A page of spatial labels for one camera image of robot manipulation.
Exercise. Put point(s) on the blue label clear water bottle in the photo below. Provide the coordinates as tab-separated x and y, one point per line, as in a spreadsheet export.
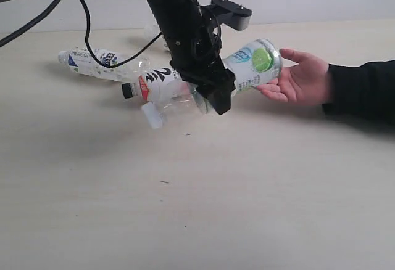
81	62

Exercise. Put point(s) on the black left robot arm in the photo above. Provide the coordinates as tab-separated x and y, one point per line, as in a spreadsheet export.
166	12

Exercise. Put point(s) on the pink peach label bottle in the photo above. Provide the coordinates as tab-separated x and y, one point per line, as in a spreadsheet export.
155	85

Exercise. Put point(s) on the black sleeve forearm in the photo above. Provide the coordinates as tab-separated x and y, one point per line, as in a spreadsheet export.
365	92

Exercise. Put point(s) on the floral label clear bottle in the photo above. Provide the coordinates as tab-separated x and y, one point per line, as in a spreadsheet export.
151	31

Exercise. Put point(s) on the open person hand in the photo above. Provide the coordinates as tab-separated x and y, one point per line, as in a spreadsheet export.
307	82

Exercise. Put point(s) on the lime label Gatorade bottle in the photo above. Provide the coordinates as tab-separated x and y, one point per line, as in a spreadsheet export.
258	62

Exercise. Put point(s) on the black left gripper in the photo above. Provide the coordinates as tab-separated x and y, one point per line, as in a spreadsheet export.
195	50

